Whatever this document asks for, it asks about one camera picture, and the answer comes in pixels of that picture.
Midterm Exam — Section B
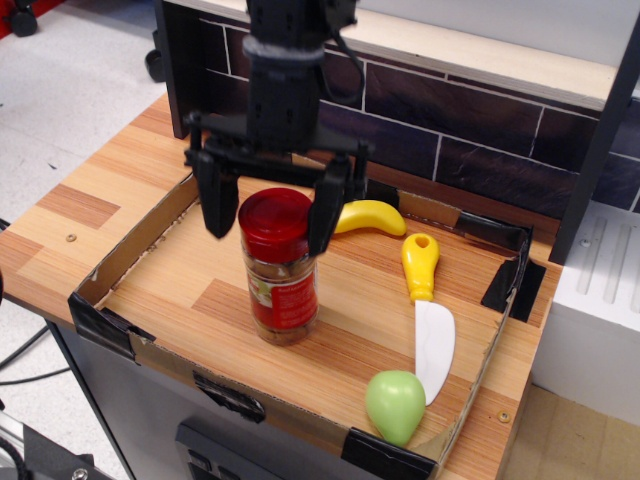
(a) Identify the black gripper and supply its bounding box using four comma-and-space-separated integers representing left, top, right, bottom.
184, 54, 372, 256

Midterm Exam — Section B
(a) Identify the red-lidded basil spice bottle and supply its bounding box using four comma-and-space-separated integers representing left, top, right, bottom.
238, 187, 319, 346

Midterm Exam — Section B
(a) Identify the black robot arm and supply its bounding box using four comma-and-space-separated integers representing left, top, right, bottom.
185, 1, 373, 256

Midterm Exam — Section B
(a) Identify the cardboard fence with black tape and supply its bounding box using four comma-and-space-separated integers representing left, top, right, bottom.
69, 179, 546, 479

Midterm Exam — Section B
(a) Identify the yellow toy banana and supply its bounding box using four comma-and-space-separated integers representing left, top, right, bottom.
335, 200, 407, 236

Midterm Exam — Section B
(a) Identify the black caster wheel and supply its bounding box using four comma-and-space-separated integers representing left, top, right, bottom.
144, 49, 165, 83

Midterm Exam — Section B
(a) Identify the green toy pear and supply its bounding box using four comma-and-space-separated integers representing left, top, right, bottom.
365, 370, 426, 447

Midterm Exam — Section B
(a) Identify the dark brick-pattern back panel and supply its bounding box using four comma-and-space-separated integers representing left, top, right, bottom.
156, 1, 618, 219

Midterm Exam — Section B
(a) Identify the yellow-handled white toy knife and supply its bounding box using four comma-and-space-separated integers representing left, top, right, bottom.
401, 233, 456, 406

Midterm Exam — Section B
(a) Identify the black floor cable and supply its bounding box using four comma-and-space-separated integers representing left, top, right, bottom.
0, 322, 71, 386

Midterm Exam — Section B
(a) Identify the black metal bracket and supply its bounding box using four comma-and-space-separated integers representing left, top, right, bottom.
1, 411, 103, 479

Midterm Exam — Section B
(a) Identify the black vertical post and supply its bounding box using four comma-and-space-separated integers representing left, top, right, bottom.
548, 15, 639, 266

